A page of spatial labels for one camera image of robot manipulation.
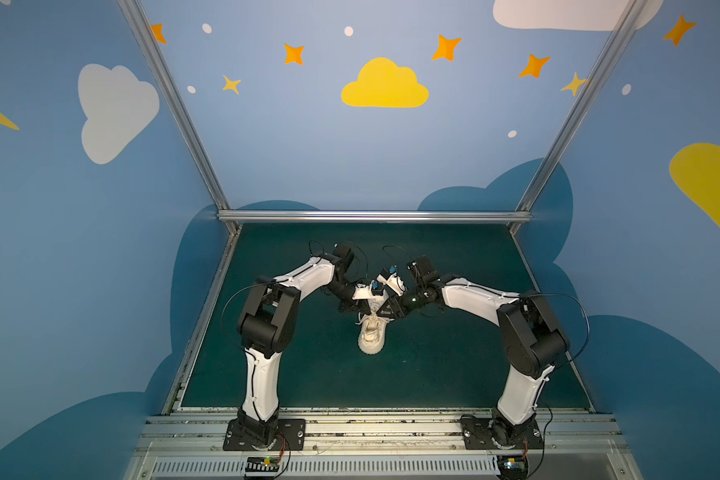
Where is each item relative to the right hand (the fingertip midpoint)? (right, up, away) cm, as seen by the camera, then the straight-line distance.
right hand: (384, 308), depth 91 cm
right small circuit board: (+31, -37, -17) cm, 51 cm away
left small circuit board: (-32, -36, -18) cm, 51 cm away
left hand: (-6, 0, +3) cm, 7 cm away
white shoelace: (-4, -2, -2) cm, 5 cm away
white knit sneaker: (-4, -5, -8) cm, 11 cm away
